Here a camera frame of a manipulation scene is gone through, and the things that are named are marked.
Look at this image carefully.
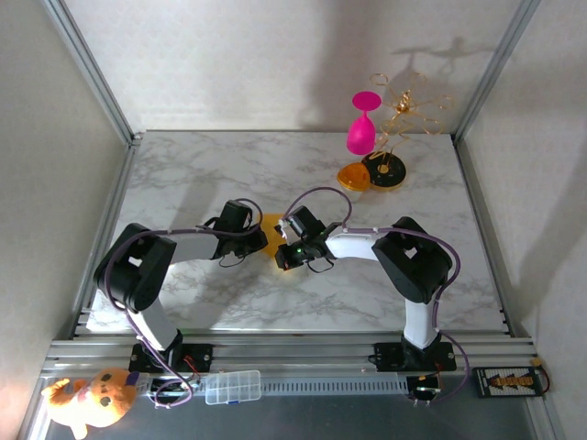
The small black controller board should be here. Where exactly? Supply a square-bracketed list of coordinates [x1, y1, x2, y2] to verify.
[407, 373, 444, 407]

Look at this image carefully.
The aluminium frame post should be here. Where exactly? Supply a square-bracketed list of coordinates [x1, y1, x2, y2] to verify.
[41, 0, 143, 146]
[451, 0, 543, 144]

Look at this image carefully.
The grey slotted cable duct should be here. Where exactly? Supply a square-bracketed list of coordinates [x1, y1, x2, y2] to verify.
[137, 371, 412, 396]

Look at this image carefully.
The pink wine glass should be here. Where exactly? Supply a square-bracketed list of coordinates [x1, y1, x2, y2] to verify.
[346, 90, 382, 156]

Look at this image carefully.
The orange plush toy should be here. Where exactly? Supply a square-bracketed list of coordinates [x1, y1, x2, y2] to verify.
[40, 368, 138, 440]

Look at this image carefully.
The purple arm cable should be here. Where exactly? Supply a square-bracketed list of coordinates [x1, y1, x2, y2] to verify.
[282, 186, 471, 407]
[103, 197, 263, 410]

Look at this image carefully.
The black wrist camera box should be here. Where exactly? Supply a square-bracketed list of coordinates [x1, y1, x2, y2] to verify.
[283, 205, 325, 239]
[218, 200, 254, 230]

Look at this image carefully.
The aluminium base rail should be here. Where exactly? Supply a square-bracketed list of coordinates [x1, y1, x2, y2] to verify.
[45, 336, 537, 376]

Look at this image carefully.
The gold wire glass rack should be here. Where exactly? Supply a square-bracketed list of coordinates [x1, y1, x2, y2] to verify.
[360, 71, 456, 193]

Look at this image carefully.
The orange wine glass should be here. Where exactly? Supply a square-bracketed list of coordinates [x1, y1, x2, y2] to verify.
[337, 162, 371, 193]

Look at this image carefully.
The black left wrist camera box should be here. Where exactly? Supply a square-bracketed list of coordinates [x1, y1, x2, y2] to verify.
[218, 200, 254, 230]

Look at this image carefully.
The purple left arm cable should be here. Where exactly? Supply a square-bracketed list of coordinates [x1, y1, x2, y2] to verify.
[103, 197, 263, 410]

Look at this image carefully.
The black charger board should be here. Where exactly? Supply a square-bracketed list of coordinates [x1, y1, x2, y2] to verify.
[471, 359, 551, 399]

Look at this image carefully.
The clear plastic organizer box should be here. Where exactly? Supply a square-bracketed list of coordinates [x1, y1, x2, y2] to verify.
[205, 369, 262, 406]

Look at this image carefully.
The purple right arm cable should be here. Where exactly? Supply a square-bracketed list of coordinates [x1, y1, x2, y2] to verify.
[282, 186, 471, 407]

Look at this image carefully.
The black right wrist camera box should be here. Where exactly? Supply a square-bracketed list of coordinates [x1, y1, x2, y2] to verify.
[283, 205, 325, 239]

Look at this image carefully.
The aluminium table edge rail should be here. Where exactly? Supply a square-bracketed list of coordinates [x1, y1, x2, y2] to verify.
[68, 139, 138, 340]
[452, 137, 517, 339]

